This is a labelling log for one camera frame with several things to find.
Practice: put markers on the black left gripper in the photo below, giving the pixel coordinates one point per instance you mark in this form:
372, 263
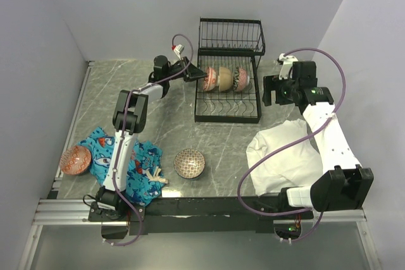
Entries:
191, 72

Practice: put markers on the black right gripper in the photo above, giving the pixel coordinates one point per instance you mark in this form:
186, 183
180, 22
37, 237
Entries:
271, 83

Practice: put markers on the orange floral patterned bowl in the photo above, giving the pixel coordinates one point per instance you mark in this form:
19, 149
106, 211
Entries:
211, 79

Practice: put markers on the grey floral patterned bowl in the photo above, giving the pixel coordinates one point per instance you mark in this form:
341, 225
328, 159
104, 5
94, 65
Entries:
225, 79

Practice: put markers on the black wire dish rack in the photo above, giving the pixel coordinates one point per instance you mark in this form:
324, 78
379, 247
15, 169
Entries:
230, 43

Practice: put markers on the red geometric patterned bowl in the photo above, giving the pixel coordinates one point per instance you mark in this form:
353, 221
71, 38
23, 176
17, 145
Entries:
189, 164

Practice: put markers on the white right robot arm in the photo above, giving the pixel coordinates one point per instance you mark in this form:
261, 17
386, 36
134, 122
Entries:
344, 183

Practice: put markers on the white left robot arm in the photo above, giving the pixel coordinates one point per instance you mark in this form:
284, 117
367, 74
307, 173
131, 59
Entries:
111, 158

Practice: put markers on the white cloth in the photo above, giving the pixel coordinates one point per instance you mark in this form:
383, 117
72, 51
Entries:
297, 166

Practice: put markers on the blue shark print shorts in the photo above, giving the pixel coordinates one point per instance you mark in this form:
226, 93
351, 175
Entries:
144, 177

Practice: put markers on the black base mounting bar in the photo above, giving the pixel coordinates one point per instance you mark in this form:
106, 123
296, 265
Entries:
188, 215

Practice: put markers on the orange diamond patterned bowl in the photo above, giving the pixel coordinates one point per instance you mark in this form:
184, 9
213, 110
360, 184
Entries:
75, 160

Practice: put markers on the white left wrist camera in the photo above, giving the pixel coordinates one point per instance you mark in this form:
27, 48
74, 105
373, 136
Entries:
178, 50

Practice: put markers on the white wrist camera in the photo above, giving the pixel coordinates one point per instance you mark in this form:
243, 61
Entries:
286, 63
178, 50

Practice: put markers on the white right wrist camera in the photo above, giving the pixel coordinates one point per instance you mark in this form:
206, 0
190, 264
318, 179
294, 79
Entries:
286, 63

